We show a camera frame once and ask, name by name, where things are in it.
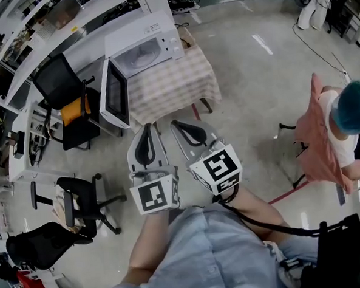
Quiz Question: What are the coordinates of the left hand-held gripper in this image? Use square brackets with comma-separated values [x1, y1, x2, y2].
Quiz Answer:
[125, 121, 182, 216]

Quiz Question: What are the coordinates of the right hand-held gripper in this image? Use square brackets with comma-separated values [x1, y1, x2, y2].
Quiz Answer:
[169, 115, 245, 199]

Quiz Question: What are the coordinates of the person's left forearm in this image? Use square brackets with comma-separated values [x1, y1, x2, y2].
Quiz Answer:
[123, 208, 189, 286]

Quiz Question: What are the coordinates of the person's right forearm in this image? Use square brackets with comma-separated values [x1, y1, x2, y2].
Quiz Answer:
[216, 182, 286, 245]

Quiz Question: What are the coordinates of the black office chair with armrests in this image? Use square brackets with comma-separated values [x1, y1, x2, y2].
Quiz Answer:
[29, 171, 130, 241]

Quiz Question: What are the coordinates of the orange cushion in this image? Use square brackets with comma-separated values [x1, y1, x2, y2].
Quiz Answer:
[60, 95, 93, 128]

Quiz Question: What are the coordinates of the black-legged stool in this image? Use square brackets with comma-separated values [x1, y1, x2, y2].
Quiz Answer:
[278, 120, 311, 190]

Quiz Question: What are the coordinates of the wooden table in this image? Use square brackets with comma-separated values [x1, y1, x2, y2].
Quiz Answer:
[177, 24, 215, 116]

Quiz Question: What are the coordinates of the beige paper bag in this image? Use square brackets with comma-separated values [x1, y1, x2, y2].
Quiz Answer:
[50, 187, 83, 234]

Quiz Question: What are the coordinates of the black chair with orange cushion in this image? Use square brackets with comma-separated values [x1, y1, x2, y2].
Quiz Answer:
[30, 49, 125, 153]

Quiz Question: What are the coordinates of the pink cloth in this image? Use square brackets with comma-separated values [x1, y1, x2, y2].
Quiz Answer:
[290, 70, 355, 197]

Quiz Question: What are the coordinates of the white microwave oven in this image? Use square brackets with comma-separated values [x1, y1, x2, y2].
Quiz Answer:
[93, 8, 189, 131]

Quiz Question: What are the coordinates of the person's light blue shirt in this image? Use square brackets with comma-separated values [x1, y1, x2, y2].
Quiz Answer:
[97, 197, 322, 288]

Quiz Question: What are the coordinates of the small black box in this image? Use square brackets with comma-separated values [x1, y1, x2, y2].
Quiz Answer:
[13, 131, 27, 160]

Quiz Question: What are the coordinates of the black mesh high-back chair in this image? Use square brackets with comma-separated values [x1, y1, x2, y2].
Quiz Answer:
[4, 219, 96, 273]

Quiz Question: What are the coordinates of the white perforated panel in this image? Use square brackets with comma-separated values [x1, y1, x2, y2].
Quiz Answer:
[29, 18, 58, 49]

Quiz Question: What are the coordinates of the teal hair cap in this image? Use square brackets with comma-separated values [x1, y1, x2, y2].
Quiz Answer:
[330, 80, 360, 137]

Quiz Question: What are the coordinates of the brown cardboard box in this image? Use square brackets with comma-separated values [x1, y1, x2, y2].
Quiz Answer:
[45, 0, 81, 30]

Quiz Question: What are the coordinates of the black swivel chair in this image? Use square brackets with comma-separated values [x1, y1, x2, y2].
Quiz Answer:
[323, 0, 352, 39]

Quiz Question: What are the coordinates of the black body-worn device box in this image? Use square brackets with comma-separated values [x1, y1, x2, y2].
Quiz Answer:
[302, 213, 360, 288]

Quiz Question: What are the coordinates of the white cabinet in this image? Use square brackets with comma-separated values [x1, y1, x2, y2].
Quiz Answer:
[341, 0, 360, 49]

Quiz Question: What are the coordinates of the thick black gripper cable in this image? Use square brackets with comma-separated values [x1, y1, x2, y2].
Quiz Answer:
[212, 180, 323, 244]

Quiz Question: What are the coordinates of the white frame desk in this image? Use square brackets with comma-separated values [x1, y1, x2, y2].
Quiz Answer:
[4, 100, 76, 185]

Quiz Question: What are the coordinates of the pile of black cables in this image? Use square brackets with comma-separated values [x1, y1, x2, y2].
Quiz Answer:
[166, 0, 202, 16]

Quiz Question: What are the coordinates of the thin black floor cable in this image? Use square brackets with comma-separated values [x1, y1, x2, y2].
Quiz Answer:
[292, 19, 347, 76]

